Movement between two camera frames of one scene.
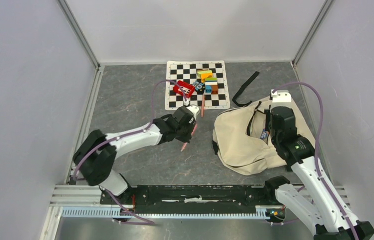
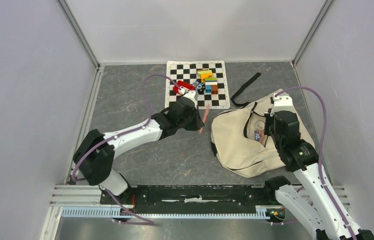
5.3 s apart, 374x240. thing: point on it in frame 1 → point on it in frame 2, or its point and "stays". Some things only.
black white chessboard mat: (186, 71) stays
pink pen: (202, 106) → (204, 117)
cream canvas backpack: (242, 140) stays
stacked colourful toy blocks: (211, 85) stays
